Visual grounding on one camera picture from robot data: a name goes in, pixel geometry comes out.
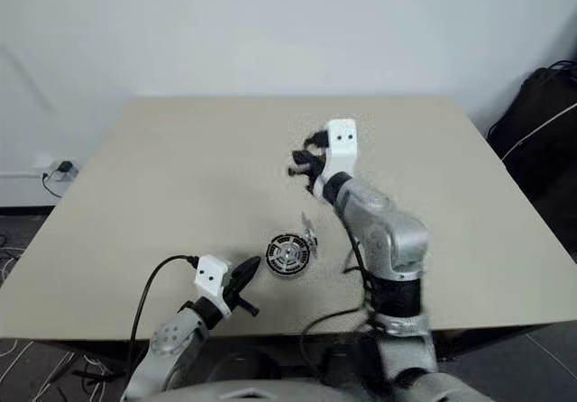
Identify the silver toothed motor plate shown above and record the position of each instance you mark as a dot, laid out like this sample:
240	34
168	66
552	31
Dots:
310	240

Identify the black ring part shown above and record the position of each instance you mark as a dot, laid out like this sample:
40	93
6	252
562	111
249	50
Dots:
287	251

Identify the copper wound motor stator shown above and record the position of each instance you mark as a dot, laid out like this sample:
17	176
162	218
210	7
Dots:
287	269

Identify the black plug adapter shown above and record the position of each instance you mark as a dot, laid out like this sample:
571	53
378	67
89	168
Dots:
66	166

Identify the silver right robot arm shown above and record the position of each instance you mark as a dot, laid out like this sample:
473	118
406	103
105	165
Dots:
387	240

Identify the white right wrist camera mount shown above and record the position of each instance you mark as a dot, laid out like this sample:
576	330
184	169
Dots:
342	145

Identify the black bag with white stripe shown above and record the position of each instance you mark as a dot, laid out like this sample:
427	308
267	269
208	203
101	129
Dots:
541	149

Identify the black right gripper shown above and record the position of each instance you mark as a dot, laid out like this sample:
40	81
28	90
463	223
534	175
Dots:
321	167

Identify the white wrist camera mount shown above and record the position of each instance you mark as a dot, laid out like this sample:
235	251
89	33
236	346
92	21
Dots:
209	280
342	145

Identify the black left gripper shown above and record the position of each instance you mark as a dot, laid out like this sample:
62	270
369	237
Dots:
231	296

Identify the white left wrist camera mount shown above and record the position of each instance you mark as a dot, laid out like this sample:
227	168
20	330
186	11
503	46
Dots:
209	280

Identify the grey robot torso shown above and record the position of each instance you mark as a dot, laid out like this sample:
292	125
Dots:
293	388

